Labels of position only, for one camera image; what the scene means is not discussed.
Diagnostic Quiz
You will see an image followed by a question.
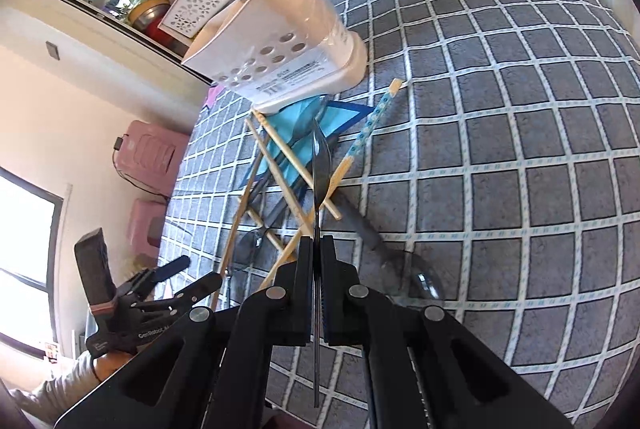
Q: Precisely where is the black handled metal spoon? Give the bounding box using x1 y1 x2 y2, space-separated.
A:
332 190 445 308
232 174 288 270
311 119 331 409

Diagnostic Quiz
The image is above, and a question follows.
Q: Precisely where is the person's left hand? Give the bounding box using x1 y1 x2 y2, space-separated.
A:
92 351 132 383

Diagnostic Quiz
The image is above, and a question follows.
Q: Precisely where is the pink plastic stool stack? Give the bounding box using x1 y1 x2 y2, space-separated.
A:
114 120 189 197

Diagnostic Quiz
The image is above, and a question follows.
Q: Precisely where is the grey checked star tablecloth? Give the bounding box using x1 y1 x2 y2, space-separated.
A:
150 0 640 429

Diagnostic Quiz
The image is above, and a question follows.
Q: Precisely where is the white plastic utensil holder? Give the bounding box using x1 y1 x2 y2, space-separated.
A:
182 0 368 115

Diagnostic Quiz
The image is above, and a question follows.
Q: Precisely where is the blue patterned chopstick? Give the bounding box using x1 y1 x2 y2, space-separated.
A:
342 78 404 166

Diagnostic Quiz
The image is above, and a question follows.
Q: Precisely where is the grey wall switch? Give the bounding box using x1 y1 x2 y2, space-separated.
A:
46 41 60 60

